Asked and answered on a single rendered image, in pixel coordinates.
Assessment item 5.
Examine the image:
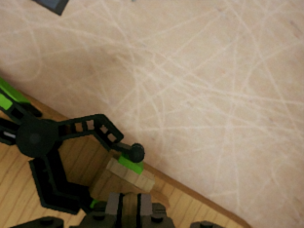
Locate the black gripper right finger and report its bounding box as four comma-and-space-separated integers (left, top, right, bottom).
136, 193, 225, 228

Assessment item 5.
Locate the dark grey shallow tray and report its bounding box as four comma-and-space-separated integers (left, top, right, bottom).
31, 0, 69, 16

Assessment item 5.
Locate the tan wood-grain board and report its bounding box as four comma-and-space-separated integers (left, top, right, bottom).
0, 90, 252, 228

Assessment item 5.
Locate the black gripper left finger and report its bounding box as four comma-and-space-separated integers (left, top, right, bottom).
9, 193, 123, 228

